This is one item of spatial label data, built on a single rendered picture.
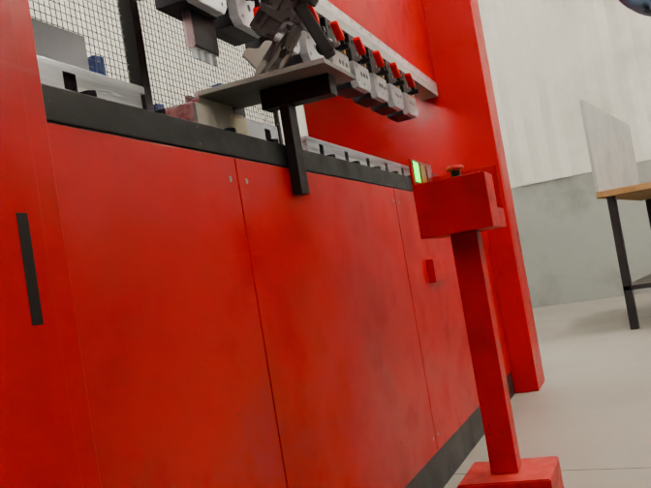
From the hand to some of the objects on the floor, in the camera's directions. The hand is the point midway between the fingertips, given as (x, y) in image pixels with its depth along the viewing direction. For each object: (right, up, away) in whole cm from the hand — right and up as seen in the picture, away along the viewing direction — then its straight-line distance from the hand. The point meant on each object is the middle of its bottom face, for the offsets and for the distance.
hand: (262, 85), depth 166 cm
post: (-29, -113, +114) cm, 163 cm away
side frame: (+69, -102, +217) cm, 249 cm away
